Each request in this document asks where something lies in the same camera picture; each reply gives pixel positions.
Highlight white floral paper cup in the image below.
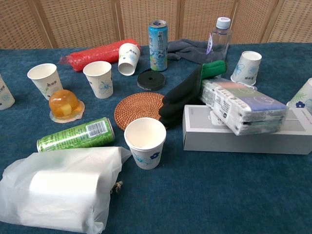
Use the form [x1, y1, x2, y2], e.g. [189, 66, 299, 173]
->
[82, 60, 114, 99]
[117, 42, 141, 77]
[230, 50, 263, 86]
[286, 78, 312, 109]
[0, 74, 16, 111]
[123, 117, 167, 171]
[27, 63, 61, 101]

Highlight woven rattan coaster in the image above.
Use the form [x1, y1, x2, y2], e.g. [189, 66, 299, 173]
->
[114, 92, 165, 132]

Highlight orange fruit jelly cup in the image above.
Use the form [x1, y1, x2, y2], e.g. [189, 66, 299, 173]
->
[48, 89, 85, 122]

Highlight black and green glove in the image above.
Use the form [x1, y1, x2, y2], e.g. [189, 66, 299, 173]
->
[158, 59, 227, 129]

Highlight black round disc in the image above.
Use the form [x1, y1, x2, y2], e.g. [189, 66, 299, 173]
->
[136, 69, 166, 92]

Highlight grey white cardboard box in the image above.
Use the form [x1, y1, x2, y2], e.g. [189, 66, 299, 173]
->
[182, 104, 312, 155]

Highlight blue drink can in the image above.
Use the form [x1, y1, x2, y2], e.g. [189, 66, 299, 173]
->
[148, 19, 169, 72]

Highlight grey towel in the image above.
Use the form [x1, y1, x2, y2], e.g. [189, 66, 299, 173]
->
[167, 39, 231, 65]

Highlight small brown twine knot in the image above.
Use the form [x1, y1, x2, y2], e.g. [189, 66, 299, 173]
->
[110, 180, 124, 195]

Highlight green drink can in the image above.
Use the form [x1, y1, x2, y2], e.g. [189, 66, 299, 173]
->
[36, 117, 116, 153]

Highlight red bubble wrap roll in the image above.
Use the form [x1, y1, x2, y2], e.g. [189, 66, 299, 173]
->
[58, 39, 141, 72]

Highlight multicolour tissue pack bundle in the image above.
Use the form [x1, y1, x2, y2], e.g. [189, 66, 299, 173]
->
[198, 77, 290, 137]

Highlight clear plastic water bottle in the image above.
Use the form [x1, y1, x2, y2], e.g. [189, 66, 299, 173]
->
[206, 17, 232, 62]

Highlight woven bamboo folding screen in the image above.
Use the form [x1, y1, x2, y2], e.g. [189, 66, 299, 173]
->
[0, 0, 312, 49]

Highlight white plastic bag with roll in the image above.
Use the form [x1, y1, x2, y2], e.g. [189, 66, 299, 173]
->
[0, 146, 133, 234]

